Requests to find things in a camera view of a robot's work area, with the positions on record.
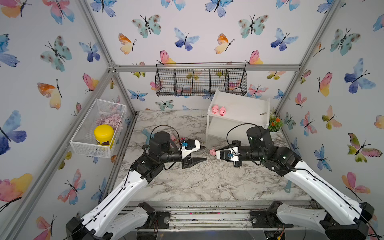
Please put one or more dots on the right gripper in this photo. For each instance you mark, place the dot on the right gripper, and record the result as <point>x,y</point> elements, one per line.
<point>219,149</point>

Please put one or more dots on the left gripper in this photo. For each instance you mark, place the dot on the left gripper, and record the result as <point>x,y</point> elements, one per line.
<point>190,162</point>

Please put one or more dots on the pink pig toy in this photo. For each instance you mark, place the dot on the pink pig toy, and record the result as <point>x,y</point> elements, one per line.
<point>213,152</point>
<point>215,109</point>
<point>222,111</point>

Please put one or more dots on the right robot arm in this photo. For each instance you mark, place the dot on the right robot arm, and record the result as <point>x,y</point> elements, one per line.
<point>340,217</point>

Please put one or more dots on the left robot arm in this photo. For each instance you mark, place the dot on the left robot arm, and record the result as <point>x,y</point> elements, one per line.
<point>103,222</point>

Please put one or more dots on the white two-tier shelf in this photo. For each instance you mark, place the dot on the white two-tier shelf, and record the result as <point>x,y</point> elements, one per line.
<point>240,110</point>

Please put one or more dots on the teal plastic paddle plate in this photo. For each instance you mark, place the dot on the teal plastic paddle plate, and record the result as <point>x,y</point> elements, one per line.
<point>148,136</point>

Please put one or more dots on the potted plant with flowers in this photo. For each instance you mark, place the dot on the potted plant with flowers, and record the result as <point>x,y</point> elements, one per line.
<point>275,123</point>

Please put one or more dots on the teal plastic comb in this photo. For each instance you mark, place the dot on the teal plastic comb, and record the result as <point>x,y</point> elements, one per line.
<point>288,187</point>

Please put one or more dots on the pink round chips pile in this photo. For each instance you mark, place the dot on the pink round chips pile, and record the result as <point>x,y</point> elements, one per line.
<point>113,121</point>

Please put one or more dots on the yellow lidded jar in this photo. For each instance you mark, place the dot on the yellow lidded jar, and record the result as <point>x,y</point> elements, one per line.
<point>104,135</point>

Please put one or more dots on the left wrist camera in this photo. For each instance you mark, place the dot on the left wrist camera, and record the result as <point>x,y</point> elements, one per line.
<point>188,147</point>

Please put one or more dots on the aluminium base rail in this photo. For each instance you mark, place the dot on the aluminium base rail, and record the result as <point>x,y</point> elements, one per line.
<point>222,220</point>

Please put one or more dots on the black wire wall basket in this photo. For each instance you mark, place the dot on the black wire wall basket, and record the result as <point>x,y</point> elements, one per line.
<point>200,79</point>

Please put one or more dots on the white mesh wall basket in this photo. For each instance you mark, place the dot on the white mesh wall basket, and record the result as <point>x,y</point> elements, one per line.
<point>83,141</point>

